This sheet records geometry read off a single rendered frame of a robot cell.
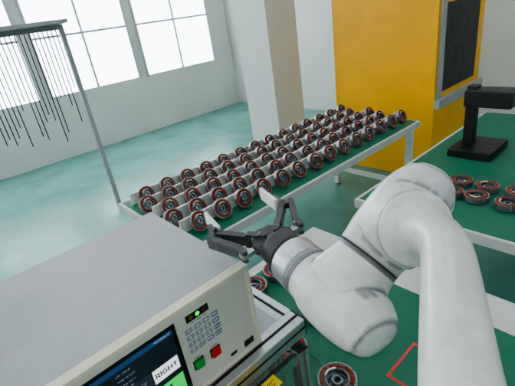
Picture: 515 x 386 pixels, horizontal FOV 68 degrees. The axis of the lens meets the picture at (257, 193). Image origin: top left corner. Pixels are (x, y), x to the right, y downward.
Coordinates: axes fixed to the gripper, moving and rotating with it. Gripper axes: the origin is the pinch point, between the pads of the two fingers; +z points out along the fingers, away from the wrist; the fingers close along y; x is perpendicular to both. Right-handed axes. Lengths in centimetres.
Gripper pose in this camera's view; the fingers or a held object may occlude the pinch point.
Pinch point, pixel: (236, 207)
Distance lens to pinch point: 82.1
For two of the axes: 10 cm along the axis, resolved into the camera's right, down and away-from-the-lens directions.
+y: 8.5, -3.8, 3.6
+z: -5.0, -4.0, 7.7
